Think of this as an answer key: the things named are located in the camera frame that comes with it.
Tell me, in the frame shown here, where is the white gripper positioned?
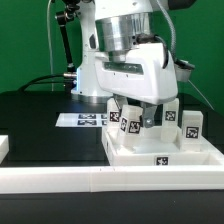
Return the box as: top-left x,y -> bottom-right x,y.
95,43 -> 178,128

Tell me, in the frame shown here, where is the white square tabletop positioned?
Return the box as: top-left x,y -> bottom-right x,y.
102,126 -> 224,166

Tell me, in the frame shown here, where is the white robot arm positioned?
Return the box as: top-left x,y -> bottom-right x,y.
56,0 -> 197,128

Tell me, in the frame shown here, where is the white obstacle fence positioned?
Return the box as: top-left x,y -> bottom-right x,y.
0,135 -> 224,194

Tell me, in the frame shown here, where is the black cable bundle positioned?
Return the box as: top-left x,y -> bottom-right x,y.
18,73 -> 78,93

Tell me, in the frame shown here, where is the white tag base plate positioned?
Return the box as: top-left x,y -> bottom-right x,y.
56,113 -> 107,127

